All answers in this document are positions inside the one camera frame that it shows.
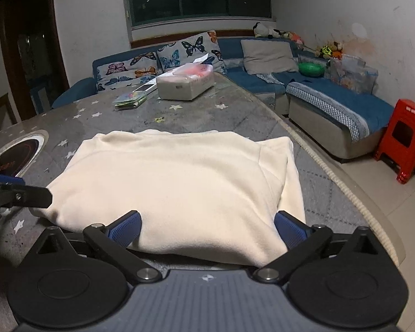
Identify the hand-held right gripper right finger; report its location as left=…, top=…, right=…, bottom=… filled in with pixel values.
left=253, top=210, right=381, bottom=283

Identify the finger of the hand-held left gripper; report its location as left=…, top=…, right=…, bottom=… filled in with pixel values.
left=0, top=172, right=53, bottom=215

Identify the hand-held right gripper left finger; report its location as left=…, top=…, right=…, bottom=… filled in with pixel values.
left=37, top=210, right=162, bottom=283

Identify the cream sweater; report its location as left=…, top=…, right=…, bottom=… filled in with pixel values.
left=29, top=129, right=307, bottom=267

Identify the round built-in induction cooker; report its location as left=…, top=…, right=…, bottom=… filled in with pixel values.
left=0, top=129, right=50, bottom=181

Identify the blue corner sofa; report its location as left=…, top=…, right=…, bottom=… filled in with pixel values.
left=51, top=36, right=396, bottom=161

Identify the colourful flat packet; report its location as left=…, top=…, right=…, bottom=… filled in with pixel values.
left=112, top=90, right=150, bottom=112

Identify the white phone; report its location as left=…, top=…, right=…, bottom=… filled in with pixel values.
left=131, top=82, right=159, bottom=94

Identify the dark wooden door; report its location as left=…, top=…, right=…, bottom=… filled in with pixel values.
left=0, top=0, right=70, bottom=122

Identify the red plastic stool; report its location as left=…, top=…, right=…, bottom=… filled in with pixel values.
left=373, top=98, right=415, bottom=185

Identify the beige tissue box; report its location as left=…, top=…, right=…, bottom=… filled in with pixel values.
left=155, top=62, right=216, bottom=102

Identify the butterfly print cushion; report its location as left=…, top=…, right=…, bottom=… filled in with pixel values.
left=96, top=52, right=160, bottom=92
left=157, top=30, right=226, bottom=75

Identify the green bowl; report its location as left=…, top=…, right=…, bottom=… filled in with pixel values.
left=298, top=61, right=326, bottom=77

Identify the clear plastic storage bag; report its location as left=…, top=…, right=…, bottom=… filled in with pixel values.
left=330, top=54, right=380, bottom=95

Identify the grey pillow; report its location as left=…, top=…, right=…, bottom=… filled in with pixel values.
left=240, top=39, right=300, bottom=76

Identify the pile of colourful plush toys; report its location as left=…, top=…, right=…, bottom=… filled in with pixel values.
left=290, top=32, right=345, bottom=60

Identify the black and white plush toy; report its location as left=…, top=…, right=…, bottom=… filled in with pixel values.
left=254, top=22, right=292, bottom=40

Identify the wooden chair frame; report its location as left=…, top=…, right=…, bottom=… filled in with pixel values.
left=0, top=93, right=19, bottom=137

